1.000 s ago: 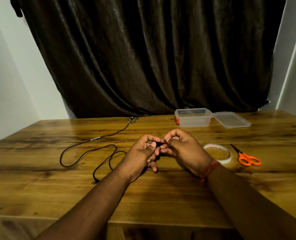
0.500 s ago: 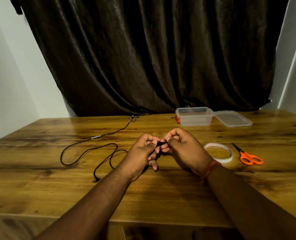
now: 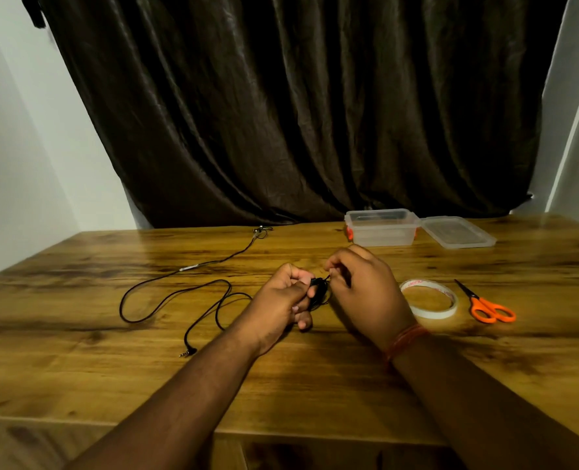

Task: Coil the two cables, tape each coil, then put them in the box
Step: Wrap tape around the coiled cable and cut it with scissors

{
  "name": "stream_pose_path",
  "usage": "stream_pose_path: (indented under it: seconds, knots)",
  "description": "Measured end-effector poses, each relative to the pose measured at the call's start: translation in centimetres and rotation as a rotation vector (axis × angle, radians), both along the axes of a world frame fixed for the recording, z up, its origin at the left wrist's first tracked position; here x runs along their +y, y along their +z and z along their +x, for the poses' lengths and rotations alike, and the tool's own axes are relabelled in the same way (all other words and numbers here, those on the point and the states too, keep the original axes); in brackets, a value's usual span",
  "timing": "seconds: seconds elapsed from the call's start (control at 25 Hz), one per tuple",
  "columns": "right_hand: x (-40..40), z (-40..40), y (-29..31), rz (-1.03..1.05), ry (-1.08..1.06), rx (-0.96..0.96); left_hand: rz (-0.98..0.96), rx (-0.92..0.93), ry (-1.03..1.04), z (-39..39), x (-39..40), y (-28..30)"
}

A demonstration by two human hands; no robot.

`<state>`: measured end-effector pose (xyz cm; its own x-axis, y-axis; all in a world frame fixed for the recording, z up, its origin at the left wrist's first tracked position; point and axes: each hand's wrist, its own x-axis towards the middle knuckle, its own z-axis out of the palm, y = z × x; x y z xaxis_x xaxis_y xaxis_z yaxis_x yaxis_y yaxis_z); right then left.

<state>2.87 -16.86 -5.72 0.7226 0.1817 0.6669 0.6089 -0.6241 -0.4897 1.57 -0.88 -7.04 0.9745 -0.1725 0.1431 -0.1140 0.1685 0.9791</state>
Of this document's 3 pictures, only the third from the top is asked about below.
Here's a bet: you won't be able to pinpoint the black hanging strap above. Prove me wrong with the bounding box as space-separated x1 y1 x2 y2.
21 0 46 29

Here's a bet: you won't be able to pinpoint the person's right forearm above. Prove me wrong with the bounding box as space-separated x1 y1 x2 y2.
386 333 579 470

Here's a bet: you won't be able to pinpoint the clear plastic container lid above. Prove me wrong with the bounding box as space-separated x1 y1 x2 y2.
421 216 497 249

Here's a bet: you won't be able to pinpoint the orange handled scissors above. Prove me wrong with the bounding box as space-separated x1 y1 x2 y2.
454 279 517 324

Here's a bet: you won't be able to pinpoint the person's right hand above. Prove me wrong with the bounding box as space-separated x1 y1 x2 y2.
324 244 417 352

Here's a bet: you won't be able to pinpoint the black earphone cable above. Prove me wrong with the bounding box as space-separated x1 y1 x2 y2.
119 226 331 358

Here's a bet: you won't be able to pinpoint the person's left forearm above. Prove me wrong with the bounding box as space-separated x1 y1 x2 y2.
64 329 262 470

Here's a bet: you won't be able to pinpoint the person's left hand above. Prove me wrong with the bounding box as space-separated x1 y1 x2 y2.
233 262 317 358

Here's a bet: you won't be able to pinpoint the dark brown curtain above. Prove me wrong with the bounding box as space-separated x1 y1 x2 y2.
21 0 570 228

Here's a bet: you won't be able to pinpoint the white tape roll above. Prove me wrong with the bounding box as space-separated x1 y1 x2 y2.
399 279 459 320

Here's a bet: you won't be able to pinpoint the clear plastic container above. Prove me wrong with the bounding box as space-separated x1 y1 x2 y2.
344 209 421 247

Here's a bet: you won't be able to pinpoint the orange thread wristband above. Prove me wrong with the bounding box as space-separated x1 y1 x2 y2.
384 323 430 364

